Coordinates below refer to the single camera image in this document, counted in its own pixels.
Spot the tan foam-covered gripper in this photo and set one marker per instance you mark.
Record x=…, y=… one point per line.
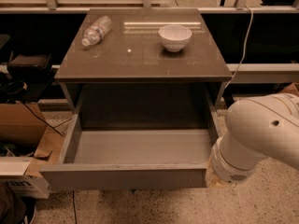
x=230, y=168

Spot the grey top drawer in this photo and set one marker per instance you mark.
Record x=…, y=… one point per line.
x=137, y=137

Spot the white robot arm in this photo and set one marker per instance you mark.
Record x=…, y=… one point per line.
x=257, y=128

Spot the grey drawer cabinet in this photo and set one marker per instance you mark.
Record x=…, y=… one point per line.
x=132, y=54

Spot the cardboard box at right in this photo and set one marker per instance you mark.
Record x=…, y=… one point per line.
x=292, y=89

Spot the white ceramic bowl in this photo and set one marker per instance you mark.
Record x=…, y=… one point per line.
x=175, y=37

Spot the clear plastic water bottle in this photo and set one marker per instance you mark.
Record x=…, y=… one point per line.
x=96, y=32

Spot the open cardboard box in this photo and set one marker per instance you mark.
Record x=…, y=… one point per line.
x=27, y=144

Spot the black tray stand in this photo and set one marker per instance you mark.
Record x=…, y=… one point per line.
x=30, y=76

